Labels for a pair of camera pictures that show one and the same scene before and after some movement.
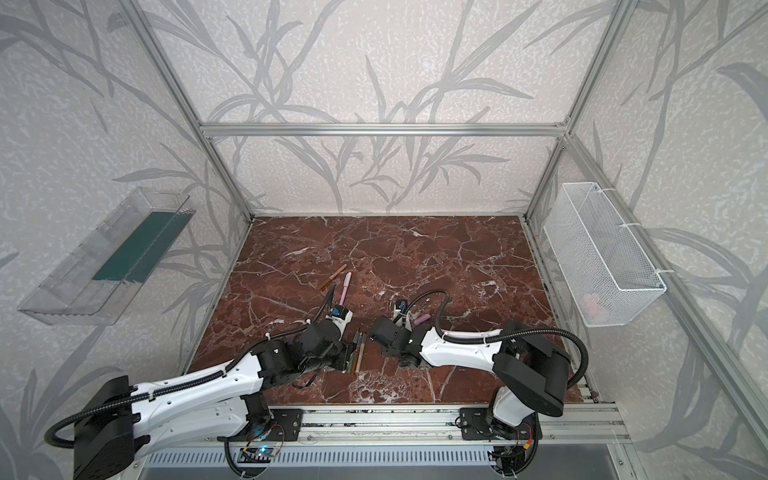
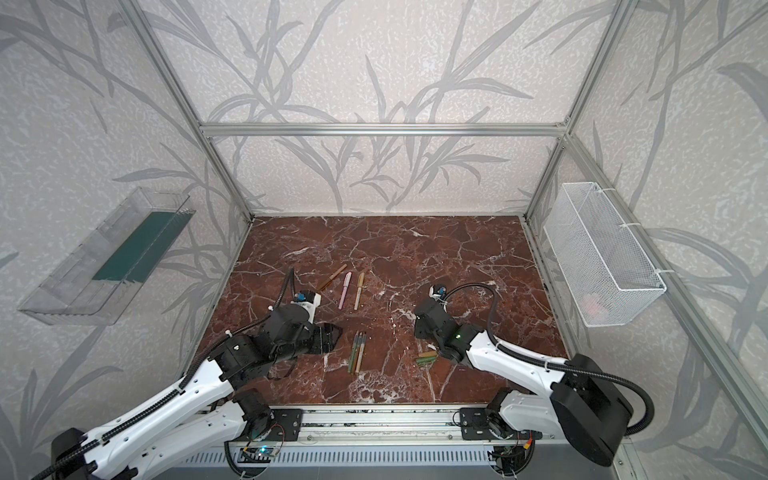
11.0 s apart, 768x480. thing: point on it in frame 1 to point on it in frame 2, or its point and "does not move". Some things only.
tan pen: x=361 y=351 to x=359 y=285
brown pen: x=333 y=275 does not move
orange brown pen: x=358 y=352 does not move
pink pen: x=345 y=287 does not move
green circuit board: x=255 y=455 does not move
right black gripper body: x=377 y=331 to x=424 y=327
